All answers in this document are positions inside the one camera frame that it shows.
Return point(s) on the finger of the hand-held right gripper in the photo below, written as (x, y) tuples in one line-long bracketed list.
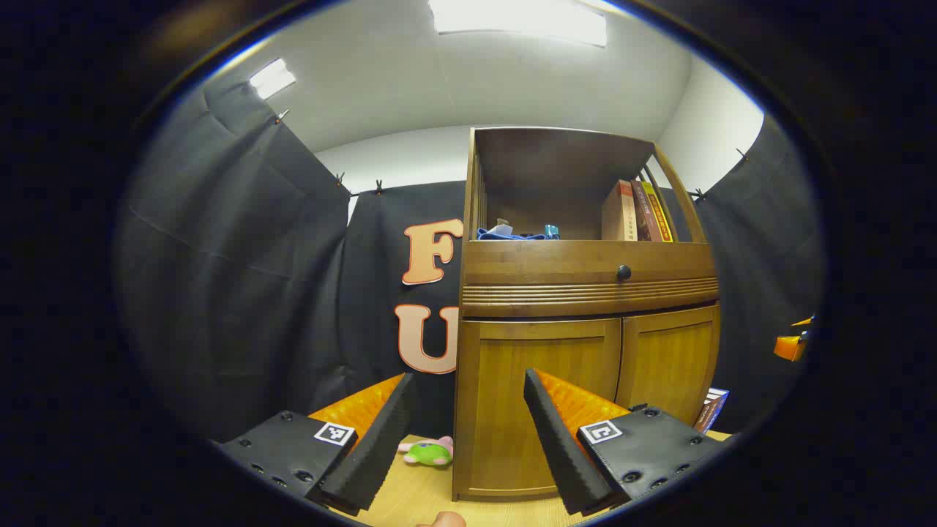
[(790, 345)]

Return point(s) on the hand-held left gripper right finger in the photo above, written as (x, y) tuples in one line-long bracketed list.
[(556, 446)]

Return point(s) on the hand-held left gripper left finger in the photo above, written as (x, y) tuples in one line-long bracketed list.
[(381, 439)]

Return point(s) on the wooden cabinet door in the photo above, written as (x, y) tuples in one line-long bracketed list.
[(670, 359), (505, 410)]

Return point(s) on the wooden double-door shoe cabinet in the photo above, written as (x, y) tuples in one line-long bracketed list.
[(542, 260)]

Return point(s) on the green and pink plush toy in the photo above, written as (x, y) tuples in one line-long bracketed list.
[(430, 454)]

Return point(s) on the white and blue printed box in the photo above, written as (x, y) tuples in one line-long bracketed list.
[(711, 410)]

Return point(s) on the yellow book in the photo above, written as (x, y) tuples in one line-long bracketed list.
[(661, 219)]

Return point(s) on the black drawer knob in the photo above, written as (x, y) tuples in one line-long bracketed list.
[(624, 272)]

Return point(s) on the dark red book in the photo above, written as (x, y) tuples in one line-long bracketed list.
[(644, 214)]

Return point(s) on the blue cloth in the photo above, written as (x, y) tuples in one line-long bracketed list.
[(512, 235)]

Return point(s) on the tan book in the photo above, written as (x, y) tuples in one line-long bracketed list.
[(617, 212)]

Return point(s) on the small ceiling light panel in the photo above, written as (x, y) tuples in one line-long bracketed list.
[(272, 77)]

